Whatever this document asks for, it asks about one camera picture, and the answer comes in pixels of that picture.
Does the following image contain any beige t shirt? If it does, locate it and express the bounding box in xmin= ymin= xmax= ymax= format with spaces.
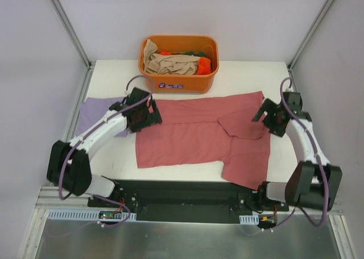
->
xmin=143 ymin=39 xmax=200 ymax=75

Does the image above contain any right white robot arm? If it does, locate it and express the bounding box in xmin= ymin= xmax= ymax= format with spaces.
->
xmin=253 ymin=92 xmax=342 ymax=212

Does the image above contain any aluminium front frame rail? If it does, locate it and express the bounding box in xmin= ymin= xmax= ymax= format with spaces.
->
xmin=36 ymin=186 xmax=344 ymax=215

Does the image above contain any orange plastic laundry bin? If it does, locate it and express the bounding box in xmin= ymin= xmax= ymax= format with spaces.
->
xmin=138 ymin=35 xmax=219 ymax=94

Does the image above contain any folded purple t shirt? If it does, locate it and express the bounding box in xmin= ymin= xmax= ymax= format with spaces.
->
xmin=75 ymin=97 xmax=123 ymax=136

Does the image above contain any white cable duct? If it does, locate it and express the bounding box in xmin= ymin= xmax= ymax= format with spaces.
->
xmin=48 ymin=209 xmax=137 ymax=222
xmin=239 ymin=214 xmax=259 ymax=225

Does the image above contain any left white cable duct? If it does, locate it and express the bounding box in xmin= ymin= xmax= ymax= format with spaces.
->
xmin=48 ymin=209 xmax=137 ymax=222

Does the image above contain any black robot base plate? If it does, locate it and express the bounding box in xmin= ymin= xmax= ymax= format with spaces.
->
xmin=53 ymin=178 xmax=293 ymax=223

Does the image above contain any left aluminium frame post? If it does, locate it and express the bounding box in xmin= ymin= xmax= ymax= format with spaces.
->
xmin=50 ymin=0 xmax=92 ymax=69

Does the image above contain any right aluminium frame post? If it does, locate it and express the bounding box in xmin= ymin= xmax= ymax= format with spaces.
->
xmin=287 ymin=0 xmax=344 ymax=71

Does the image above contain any green t shirt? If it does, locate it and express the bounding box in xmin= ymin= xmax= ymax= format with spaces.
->
xmin=185 ymin=51 xmax=209 ymax=58

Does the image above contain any pink t shirt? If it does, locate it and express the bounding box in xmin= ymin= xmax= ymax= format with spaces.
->
xmin=135 ymin=91 xmax=270 ymax=189

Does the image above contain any aluminium frame post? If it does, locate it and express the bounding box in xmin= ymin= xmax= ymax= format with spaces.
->
xmin=287 ymin=0 xmax=344 ymax=71
xmin=50 ymin=0 xmax=92 ymax=69

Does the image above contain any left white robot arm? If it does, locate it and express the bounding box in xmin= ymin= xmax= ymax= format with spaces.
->
xmin=47 ymin=87 xmax=162 ymax=207

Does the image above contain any orange t shirt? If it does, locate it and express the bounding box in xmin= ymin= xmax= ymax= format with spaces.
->
xmin=155 ymin=51 xmax=212 ymax=75

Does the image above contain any right white cable duct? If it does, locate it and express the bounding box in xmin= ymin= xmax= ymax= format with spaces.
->
xmin=239 ymin=214 xmax=259 ymax=225

